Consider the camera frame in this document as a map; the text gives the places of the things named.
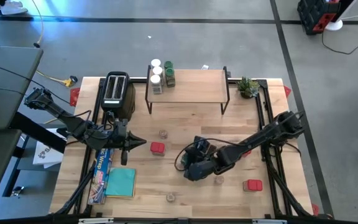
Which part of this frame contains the black two-slot toaster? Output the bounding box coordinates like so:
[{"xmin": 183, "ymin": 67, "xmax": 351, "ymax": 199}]
[{"xmin": 99, "ymin": 71, "xmax": 135, "ymax": 123}]

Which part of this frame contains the black floor cable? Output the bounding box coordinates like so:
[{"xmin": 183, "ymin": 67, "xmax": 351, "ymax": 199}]
[{"xmin": 321, "ymin": 29, "xmax": 358, "ymax": 56}]

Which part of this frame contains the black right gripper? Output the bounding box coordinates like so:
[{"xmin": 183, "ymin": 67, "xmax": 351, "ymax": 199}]
[{"xmin": 183, "ymin": 144, "xmax": 219, "ymax": 181}]

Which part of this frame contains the thin yellow floor cable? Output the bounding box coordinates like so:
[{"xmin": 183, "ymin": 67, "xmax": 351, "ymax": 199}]
[{"xmin": 29, "ymin": 0, "xmax": 45, "ymax": 49}]

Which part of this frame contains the wooden shelf black frame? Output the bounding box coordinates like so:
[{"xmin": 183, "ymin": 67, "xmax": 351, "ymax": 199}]
[{"xmin": 144, "ymin": 64, "xmax": 231, "ymax": 116}]

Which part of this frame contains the red and black tool case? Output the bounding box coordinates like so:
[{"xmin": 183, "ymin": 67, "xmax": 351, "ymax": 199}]
[{"xmin": 296, "ymin": 0, "xmax": 342, "ymax": 35}]

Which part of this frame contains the small metal clip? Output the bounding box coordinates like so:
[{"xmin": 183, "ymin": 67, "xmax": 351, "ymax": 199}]
[{"xmin": 10, "ymin": 185, "xmax": 25, "ymax": 198}]

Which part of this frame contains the yellow power cord plug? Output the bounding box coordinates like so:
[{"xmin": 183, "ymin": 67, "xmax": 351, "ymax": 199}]
[{"xmin": 35, "ymin": 70, "xmax": 79, "ymax": 88}]

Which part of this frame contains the black cable bundle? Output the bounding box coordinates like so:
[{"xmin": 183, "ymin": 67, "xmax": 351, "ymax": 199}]
[
  {"xmin": 54, "ymin": 161, "xmax": 96, "ymax": 216},
  {"xmin": 264, "ymin": 155, "xmax": 312, "ymax": 218}
]

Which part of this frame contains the person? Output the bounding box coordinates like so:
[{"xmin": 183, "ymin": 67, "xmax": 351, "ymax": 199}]
[{"xmin": 0, "ymin": 0, "xmax": 29, "ymax": 16}]

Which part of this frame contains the succulent in black pot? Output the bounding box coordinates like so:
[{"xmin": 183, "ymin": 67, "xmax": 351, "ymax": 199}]
[{"xmin": 236, "ymin": 76, "xmax": 260, "ymax": 100}]

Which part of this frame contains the blue plastic wrap box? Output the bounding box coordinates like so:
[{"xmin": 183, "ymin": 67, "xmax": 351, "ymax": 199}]
[{"xmin": 87, "ymin": 148, "xmax": 117, "ymax": 205}]

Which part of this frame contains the silver metal bracket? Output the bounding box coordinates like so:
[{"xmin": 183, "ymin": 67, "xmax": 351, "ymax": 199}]
[
  {"xmin": 252, "ymin": 218, "xmax": 288, "ymax": 224},
  {"xmin": 78, "ymin": 217, "xmax": 114, "ymax": 224}
]

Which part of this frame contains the red cube right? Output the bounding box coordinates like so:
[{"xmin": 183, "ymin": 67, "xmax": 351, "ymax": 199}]
[{"xmin": 242, "ymin": 179, "xmax": 264, "ymax": 192}]

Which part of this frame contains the white paper with logo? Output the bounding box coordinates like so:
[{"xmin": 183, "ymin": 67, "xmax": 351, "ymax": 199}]
[{"xmin": 32, "ymin": 141, "xmax": 65, "ymax": 169}]

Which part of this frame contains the white stand base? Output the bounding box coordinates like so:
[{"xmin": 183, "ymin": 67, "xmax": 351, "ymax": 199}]
[{"xmin": 324, "ymin": 0, "xmax": 358, "ymax": 32}]

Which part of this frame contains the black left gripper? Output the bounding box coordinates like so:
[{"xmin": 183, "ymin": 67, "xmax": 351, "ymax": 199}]
[{"xmin": 112, "ymin": 119, "xmax": 148, "ymax": 150}]

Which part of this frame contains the black metal rig frame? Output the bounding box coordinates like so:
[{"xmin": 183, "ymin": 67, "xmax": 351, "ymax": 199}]
[{"xmin": 53, "ymin": 77, "xmax": 335, "ymax": 220}]

